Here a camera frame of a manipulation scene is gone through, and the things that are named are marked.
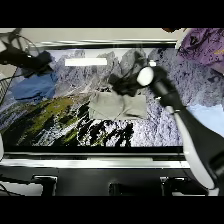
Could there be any grey-green garment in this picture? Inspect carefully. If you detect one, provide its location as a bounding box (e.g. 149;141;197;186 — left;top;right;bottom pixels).
87;90;148;122

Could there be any blue garment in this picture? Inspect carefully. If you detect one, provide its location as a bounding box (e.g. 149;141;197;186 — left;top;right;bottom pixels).
11;71;58;102

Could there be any purple printed garment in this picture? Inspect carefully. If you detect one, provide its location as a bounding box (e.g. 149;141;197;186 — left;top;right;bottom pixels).
175;28;224;76

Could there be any silver frame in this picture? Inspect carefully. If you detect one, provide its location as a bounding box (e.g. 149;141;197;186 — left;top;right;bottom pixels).
0;151;214;197

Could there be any black cable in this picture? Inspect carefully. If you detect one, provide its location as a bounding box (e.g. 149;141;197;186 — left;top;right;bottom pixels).
0;71;25;105

